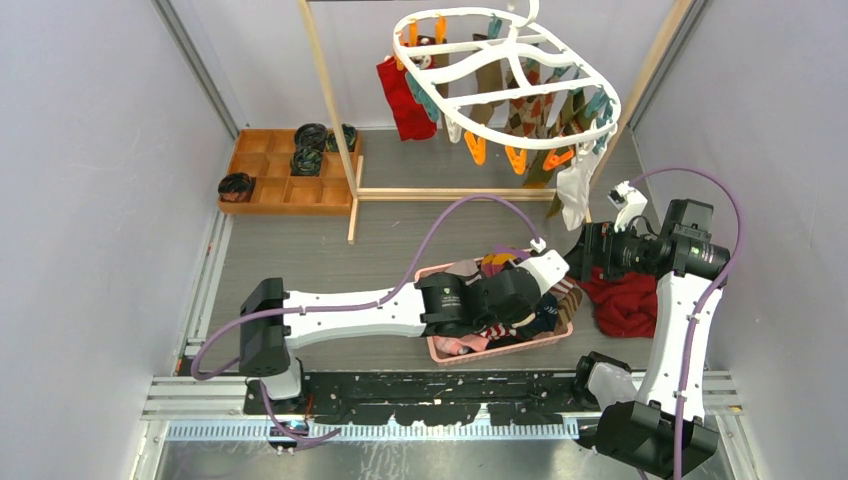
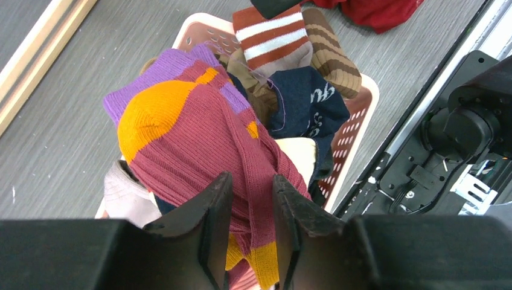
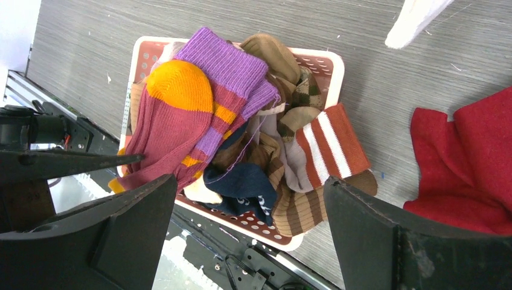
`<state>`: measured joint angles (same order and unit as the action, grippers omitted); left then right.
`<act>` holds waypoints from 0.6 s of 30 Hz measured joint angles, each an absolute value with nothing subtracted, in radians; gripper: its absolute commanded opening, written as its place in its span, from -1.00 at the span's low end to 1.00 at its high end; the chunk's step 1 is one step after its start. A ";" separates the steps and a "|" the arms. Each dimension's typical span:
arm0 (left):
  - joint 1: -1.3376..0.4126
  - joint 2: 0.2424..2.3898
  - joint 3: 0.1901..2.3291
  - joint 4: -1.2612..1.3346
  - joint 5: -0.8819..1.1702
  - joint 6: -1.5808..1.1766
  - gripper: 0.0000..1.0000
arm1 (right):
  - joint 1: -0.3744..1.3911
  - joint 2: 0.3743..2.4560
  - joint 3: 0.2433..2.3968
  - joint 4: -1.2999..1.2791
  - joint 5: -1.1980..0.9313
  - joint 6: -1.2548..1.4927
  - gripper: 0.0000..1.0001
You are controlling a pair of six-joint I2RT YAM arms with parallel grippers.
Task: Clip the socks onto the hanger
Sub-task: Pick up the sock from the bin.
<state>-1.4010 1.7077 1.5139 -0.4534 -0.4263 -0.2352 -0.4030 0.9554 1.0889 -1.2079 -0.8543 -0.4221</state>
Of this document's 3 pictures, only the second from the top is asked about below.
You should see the grey beige sock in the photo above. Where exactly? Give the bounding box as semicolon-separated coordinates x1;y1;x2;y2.
104;159;162;228

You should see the maroon purple orange striped sock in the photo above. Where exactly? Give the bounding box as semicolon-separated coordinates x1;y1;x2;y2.
104;45;308;289

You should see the red cloth on table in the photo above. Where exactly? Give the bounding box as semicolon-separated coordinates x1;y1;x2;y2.
311;0;423;34

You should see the brown striped sock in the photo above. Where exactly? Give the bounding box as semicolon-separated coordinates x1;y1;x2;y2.
302;8;362;99

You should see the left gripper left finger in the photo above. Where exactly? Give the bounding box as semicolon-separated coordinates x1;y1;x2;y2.
1;172;233;289

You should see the pink plastic basket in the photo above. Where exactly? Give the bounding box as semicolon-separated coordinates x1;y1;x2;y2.
94;13;380;219

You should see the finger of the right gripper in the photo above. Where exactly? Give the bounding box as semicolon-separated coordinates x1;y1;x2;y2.
251;0;302;19

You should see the navy blue sock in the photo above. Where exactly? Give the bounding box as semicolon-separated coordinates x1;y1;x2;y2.
228;66;351;181

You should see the wooden clothes rack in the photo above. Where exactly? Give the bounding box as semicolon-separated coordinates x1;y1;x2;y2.
1;0;97;134

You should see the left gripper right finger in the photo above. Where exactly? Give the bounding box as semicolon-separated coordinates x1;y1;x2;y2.
272;175;511;289

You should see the red white striped sock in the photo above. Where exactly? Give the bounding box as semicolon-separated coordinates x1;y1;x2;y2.
232;5;313;83

